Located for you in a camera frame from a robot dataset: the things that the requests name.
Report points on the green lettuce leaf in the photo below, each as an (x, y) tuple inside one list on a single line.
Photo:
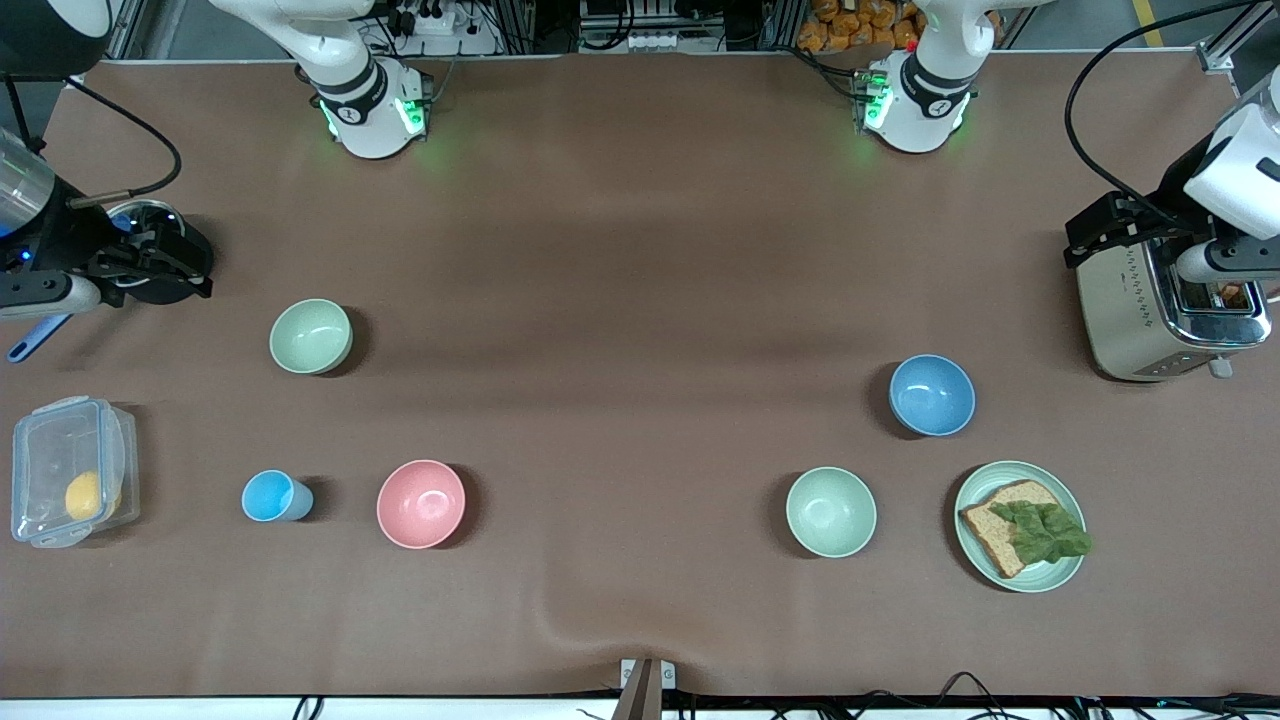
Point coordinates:
[(1045, 532)]

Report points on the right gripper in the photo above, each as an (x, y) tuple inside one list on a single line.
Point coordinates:
[(62, 245)]

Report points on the silver beige toaster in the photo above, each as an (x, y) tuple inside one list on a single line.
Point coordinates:
[(1130, 320)]

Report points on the brown toast slice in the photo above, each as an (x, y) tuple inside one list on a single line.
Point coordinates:
[(1233, 295)]

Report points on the light blue cup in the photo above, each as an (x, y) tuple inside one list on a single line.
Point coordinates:
[(270, 496)]

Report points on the clear plastic lidded container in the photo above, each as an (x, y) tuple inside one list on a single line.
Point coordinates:
[(60, 450)]

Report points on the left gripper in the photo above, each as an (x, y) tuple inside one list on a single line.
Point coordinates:
[(1163, 213)]

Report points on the orange snack bag pile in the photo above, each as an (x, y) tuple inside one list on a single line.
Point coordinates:
[(860, 25)]

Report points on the brown bread slice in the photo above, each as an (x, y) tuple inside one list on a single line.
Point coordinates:
[(995, 535)]

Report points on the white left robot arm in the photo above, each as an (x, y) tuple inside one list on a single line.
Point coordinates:
[(925, 90)]

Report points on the blue bowl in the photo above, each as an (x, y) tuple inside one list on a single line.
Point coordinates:
[(932, 396)]

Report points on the glass lid blue knob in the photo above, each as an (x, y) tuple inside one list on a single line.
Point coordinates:
[(145, 213)]

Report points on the pale green plate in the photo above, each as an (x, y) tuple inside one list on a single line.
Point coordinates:
[(1065, 495)]

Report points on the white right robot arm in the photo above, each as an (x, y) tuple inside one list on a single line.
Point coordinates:
[(352, 70)]

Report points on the yellow lemon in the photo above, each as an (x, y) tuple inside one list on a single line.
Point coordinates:
[(84, 496)]

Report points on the pale green bowl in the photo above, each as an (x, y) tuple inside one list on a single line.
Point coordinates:
[(830, 511), (311, 336)]

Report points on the pink bowl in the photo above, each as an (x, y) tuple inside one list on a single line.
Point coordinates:
[(421, 503)]

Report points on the aluminium frame profile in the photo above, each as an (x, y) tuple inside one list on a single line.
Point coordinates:
[(125, 30), (1218, 55)]

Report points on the metal table clamp bracket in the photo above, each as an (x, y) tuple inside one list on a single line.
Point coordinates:
[(647, 680)]

